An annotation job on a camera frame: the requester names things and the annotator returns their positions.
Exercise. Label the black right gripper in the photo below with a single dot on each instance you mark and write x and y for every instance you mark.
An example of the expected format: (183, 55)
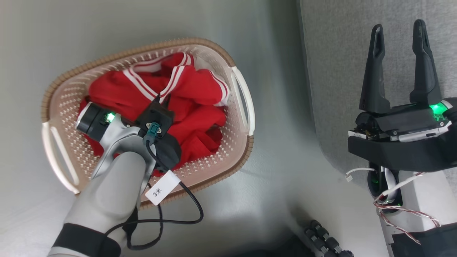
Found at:
(407, 119)

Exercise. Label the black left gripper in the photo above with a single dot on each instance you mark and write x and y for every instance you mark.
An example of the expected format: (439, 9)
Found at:
(157, 116)

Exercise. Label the red garment with white stripes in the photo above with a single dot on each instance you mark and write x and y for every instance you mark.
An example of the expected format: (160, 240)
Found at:
(192, 89)

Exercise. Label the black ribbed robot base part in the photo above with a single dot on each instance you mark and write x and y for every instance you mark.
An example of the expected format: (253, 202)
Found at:
(326, 237)

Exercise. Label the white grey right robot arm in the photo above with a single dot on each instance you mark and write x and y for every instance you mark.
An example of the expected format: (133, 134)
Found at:
(432, 200)

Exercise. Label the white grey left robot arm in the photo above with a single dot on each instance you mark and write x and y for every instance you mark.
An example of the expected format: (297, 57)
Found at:
(114, 185)

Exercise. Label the beige perforated plastic laundry basket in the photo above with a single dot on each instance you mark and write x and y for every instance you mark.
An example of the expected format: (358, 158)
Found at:
(71, 92)

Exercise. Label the grey fabric sofa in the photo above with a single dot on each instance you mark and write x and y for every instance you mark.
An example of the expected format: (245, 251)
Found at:
(342, 71)

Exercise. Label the black left wrist camera block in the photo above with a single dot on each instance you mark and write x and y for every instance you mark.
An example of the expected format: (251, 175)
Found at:
(169, 151)

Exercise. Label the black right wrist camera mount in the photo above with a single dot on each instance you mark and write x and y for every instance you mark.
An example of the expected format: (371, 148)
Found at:
(403, 153)

